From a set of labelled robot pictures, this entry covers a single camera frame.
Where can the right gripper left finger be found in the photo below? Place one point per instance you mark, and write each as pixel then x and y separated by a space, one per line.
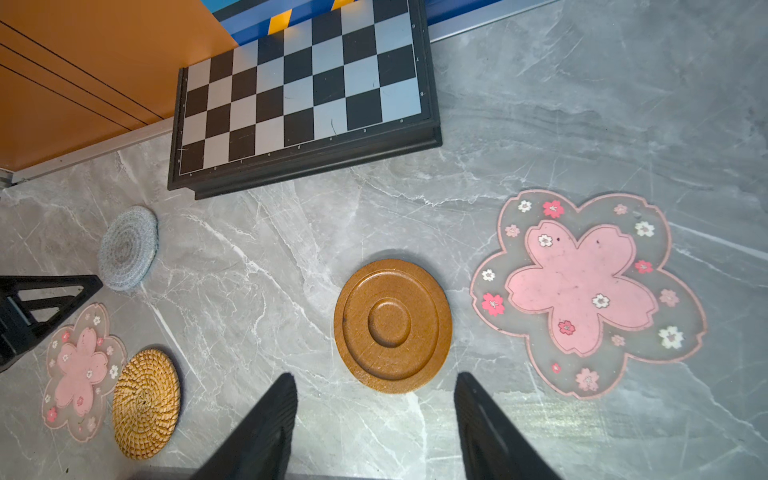
pixel 260 447

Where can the pink flower coaster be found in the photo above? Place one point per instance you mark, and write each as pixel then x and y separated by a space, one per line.
pixel 83 361
pixel 586 287

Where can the brown wooden round coaster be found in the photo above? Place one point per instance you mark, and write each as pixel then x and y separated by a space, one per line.
pixel 393 326

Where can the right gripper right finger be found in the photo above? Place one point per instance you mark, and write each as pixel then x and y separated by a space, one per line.
pixel 492 447

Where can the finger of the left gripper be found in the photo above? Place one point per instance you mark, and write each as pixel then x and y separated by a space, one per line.
pixel 26 323

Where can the black white chessboard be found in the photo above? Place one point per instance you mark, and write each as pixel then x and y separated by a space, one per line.
pixel 350 86

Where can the grey woven round coaster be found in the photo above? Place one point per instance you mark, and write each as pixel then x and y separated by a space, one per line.
pixel 128 249

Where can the yellow rattan round coaster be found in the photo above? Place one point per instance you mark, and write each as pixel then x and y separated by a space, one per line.
pixel 146 404

